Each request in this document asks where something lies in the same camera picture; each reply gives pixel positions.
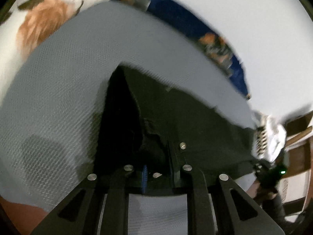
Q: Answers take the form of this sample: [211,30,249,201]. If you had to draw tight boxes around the black pants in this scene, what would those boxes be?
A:
[92,64,260,196]

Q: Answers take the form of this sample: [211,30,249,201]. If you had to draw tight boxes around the person's right hand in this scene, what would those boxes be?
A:
[246,179,277,200]

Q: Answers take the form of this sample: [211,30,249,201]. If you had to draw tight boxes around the brown wooden furniture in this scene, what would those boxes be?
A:
[279,112,312,222]

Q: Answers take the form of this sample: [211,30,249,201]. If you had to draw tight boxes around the black white striped cloth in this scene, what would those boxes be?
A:
[251,111,286,163]

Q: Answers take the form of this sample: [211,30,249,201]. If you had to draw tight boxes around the grey mesh mattress pad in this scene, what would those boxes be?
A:
[1,2,254,234]

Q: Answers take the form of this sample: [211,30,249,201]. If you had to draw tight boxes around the navy floral blanket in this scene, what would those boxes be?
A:
[117,0,251,100]

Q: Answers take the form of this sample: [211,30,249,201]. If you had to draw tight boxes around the white floral pillow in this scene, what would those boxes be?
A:
[1,0,109,98]

